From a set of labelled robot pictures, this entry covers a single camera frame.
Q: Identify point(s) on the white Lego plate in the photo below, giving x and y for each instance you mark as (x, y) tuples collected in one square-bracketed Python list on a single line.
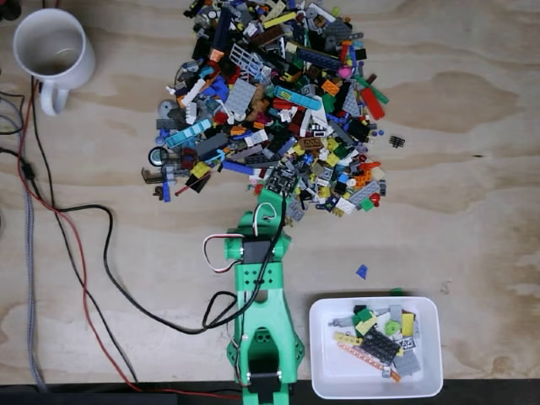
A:
[(344, 205)]

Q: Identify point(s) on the brown Lego brick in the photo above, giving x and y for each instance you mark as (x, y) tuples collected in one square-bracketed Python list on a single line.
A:
[(312, 143)]

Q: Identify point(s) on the red Lego lever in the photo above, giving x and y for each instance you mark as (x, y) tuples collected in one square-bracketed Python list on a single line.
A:
[(190, 186)]

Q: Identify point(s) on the dark grey Lego brick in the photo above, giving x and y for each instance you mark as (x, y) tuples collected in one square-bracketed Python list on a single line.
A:
[(212, 144)]

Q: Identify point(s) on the grey studded Lego plate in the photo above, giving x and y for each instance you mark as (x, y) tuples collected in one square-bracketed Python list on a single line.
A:
[(368, 192)]

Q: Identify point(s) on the green Lego plate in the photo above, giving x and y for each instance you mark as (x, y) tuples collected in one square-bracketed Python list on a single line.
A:
[(369, 204)]

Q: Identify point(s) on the light blue Lego car piece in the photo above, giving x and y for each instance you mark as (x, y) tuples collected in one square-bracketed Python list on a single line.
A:
[(187, 133)]

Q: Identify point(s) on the long light blue Lego plate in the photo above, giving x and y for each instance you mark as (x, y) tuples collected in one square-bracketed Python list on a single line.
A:
[(297, 98)]

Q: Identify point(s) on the small blue wedge Lego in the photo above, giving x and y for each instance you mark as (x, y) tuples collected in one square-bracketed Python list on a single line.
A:
[(362, 271)]

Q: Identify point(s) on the large grey Lego plate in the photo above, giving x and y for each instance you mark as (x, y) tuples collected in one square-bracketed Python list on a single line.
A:
[(240, 96)]

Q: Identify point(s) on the brown Lego piece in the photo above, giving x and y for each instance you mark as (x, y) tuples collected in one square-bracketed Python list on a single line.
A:
[(149, 177)]

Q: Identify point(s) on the Lego wheel with tyre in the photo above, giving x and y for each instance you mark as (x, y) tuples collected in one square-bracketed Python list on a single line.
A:
[(156, 156)]

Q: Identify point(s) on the grey Lego wedge plate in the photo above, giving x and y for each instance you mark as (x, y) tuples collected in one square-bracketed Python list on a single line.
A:
[(352, 104)]

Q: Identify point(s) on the orange Lego brick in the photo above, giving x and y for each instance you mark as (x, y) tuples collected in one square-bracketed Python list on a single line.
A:
[(331, 86)]

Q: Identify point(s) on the grey Lego axle piece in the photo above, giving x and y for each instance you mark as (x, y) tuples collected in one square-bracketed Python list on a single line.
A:
[(341, 322)]

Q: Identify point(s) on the small black grille Lego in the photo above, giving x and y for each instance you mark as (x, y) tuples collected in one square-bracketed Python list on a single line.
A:
[(396, 142)]

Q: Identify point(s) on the green Lego brick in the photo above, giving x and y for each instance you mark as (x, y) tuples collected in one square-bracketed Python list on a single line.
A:
[(362, 315)]

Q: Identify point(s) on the grey round Lego dish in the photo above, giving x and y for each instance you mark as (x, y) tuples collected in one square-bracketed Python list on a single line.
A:
[(166, 108)]

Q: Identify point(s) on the red Lego plate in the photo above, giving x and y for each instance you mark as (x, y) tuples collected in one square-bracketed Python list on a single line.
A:
[(373, 104)]

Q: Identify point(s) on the white Lego lattice fence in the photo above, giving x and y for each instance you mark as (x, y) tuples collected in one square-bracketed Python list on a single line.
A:
[(244, 57)]

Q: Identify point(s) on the small green Lego piece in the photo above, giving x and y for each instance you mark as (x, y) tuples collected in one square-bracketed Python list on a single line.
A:
[(396, 291)]

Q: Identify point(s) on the pale yellow Lego piece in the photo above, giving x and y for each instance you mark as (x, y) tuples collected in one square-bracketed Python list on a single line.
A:
[(367, 325)]

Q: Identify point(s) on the pink round Lego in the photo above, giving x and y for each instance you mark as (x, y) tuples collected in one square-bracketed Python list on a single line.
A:
[(346, 71)]

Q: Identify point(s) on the long dark blue Lego plate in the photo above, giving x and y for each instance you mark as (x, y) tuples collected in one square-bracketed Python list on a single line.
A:
[(318, 57)]

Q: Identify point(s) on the lime green round Lego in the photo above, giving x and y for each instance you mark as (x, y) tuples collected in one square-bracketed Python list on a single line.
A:
[(393, 327)]

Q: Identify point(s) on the black studded Lego plate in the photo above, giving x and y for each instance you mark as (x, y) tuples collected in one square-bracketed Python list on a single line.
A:
[(379, 346)]

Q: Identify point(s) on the white plastic bin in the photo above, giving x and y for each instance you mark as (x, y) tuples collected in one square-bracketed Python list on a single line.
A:
[(337, 371)]

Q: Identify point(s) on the yellow Lego brick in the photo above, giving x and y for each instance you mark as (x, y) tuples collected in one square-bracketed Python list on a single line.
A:
[(408, 324)]

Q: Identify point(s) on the long navy Lego piece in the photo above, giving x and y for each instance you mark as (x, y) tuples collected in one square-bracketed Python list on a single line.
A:
[(221, 31)]

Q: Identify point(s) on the long yellow Lego tile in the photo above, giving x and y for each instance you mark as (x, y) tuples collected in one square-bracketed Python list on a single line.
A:
[(278, 20)]

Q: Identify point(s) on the white printed Lego tile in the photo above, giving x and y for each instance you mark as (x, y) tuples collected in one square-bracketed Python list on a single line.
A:
[(408, 342)]

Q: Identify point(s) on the yellow Technic beam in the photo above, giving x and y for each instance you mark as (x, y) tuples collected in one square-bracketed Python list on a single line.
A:
[(347, 336)]

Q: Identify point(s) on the orange Technic beam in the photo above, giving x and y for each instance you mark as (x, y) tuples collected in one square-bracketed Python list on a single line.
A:
[(363, 360)]

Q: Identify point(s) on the white ceramic mug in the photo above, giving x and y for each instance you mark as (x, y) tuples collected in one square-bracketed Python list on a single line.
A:
[(50, 42)]

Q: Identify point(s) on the black camera circuit board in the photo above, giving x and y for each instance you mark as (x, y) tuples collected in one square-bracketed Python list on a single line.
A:
[(282, 180)]

